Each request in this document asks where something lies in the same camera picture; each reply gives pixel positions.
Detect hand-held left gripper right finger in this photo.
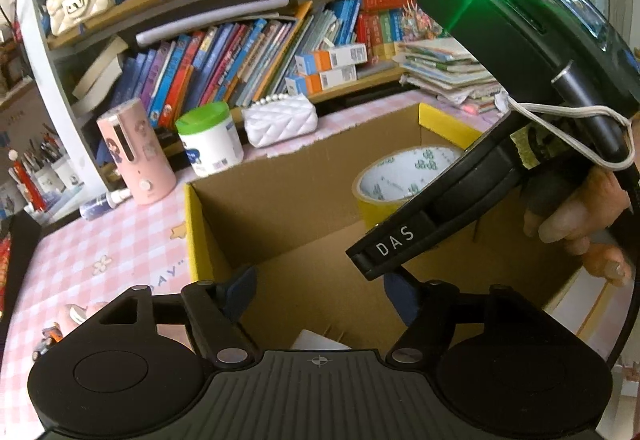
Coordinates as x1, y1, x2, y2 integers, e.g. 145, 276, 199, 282
384, 270, 551, 366

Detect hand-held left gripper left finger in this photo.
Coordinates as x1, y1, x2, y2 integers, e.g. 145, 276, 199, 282
86, 265, 262, 369

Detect yellow cardboard box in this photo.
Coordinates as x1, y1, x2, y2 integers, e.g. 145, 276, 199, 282
183, 102, 628, 357

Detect person's right hand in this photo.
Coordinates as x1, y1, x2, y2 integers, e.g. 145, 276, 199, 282
522, 165, 637, 290

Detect stack of magazines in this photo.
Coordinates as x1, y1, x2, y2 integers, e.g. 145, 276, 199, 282
397, 38, 512, 115

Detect yellow tape roll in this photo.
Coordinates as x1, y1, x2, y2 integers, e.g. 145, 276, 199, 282
352, 145, 467, 232

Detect white card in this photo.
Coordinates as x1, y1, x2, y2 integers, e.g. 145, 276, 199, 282
290, 329, 352, 351

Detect red thick books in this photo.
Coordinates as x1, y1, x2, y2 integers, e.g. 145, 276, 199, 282
356, 0, 420, 62

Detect white jar green lid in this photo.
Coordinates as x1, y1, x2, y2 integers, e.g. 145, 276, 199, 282
174, 101, 245, 178

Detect small spray bottle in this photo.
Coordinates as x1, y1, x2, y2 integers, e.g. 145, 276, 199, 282
79, 188, 132, 221

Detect pink cylindrical device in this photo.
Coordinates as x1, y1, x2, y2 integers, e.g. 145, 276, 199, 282
96, 97, 177, 206

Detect white quilted pearl purse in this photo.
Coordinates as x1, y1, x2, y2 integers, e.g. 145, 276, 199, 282
241, 93, 319, 149

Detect orange blue carton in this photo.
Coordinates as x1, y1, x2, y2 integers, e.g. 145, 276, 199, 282
284, 65, 359, 96
293, 43, 369, 76

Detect white pen cups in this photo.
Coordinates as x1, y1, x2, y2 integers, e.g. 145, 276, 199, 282
9, 130, 77, 203

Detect row of colourful books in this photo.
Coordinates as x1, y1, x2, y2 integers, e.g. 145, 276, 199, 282
106, 0, 362, 127

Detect thick pale books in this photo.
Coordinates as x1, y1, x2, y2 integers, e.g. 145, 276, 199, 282
71, 37, 130, 115

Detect white paper roll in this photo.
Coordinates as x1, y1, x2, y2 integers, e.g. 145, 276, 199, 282
135, 0, 291, 47

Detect white cord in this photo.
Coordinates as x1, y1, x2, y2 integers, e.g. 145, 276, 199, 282
507, 97, 634, 171

